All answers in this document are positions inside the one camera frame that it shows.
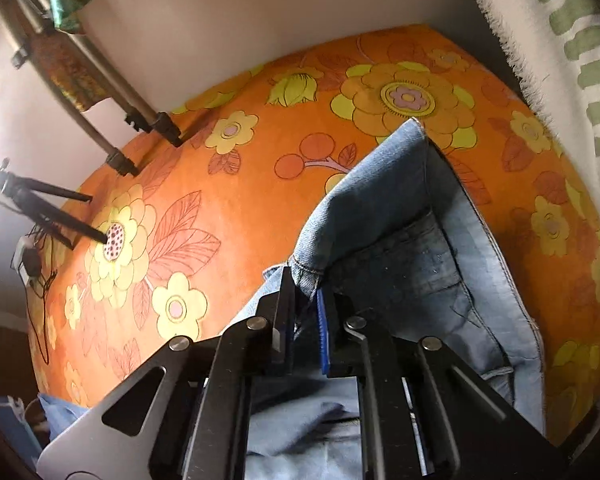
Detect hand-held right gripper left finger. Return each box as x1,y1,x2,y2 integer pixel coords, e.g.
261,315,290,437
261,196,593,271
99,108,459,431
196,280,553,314
36,266,301,480

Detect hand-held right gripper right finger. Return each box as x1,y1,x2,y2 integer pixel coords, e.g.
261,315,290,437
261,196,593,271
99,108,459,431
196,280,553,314
316,289,581,480

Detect blue denim pants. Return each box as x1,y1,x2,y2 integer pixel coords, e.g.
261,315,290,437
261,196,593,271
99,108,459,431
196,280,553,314
37,117,546,480

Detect orange floral bedsheet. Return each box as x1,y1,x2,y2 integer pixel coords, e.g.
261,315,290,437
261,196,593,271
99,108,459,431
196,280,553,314
27,22,600,448

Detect silver tripod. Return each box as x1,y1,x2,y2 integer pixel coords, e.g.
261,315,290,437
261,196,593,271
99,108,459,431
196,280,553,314
0,0,186,178

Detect small black tripod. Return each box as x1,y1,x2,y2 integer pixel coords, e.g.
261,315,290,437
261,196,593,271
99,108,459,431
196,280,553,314
0,159,110,250

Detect blue fabric bundle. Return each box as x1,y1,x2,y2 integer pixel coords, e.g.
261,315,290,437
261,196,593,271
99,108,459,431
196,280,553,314
0,394,42,467

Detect white green-striped fringed cloth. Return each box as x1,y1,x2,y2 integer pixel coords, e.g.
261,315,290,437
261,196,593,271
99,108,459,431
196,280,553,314
467,0,600,221

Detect colourful patterned hanging cloth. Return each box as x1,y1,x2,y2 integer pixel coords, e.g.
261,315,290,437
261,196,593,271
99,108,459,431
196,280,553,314
30,0,112,112

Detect black cable with adapter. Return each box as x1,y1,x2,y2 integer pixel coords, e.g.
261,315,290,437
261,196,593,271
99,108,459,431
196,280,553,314
12,230,61,366

